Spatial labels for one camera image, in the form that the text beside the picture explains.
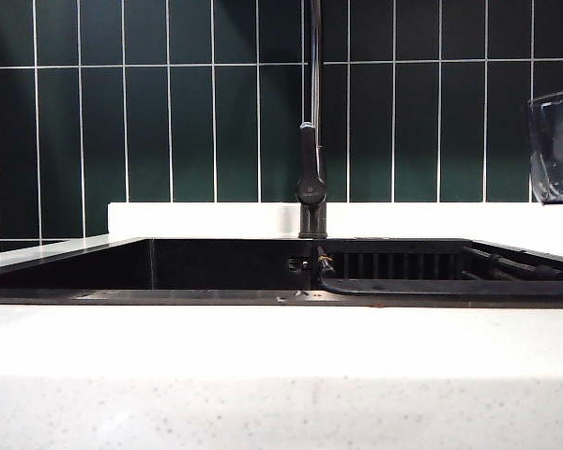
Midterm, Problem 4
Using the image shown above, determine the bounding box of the black roll-up rod rack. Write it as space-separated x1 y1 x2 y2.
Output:
314 246 563 298

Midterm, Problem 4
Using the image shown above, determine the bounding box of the clear faceted plastic mug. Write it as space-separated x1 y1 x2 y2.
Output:
525 88 563 207

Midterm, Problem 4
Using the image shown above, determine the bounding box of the black undermount sink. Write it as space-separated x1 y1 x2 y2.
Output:
0 236 563 309

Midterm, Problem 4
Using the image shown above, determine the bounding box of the black slatted drain basket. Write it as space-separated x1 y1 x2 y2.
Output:
330 251 462 280

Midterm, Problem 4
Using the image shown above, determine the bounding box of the black faucet lever handle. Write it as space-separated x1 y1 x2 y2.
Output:
294 121 328 208

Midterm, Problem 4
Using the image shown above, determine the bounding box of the black tall kitchen faucet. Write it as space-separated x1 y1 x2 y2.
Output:
297 0 330 239

